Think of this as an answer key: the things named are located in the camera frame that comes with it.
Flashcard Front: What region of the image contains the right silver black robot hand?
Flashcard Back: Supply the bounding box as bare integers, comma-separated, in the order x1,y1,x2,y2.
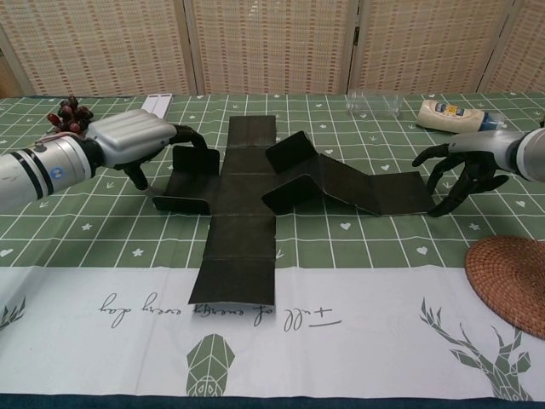
411,130,525,218

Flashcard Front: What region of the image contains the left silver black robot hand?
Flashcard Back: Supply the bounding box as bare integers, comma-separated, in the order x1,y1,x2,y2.
84,109,209,191

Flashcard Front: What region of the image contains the black cardboard box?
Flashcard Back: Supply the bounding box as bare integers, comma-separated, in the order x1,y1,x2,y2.
152,114,438,307

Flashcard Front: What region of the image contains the white folding stand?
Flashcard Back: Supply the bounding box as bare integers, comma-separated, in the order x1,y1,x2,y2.
142,94,173,118

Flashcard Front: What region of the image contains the mayonnaise squeeze bottle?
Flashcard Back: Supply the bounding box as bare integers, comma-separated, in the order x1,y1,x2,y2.
416,100,508,136

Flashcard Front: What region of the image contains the dark red grape bunch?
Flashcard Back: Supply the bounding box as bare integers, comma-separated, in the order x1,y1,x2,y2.
45,96,95,137

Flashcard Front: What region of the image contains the clear plastic container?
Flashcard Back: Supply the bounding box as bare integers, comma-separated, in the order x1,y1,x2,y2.
344,91,404,119

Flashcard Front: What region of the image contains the round woven rattan coaster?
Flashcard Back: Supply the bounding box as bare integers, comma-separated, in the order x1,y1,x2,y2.
464,235,545,340

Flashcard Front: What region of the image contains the bamboo folding screen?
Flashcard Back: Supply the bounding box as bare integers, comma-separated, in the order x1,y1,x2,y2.
0,0,545,98

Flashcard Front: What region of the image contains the green white checked tablecloth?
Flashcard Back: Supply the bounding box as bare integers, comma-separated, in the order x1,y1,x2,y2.
0,92,545,404

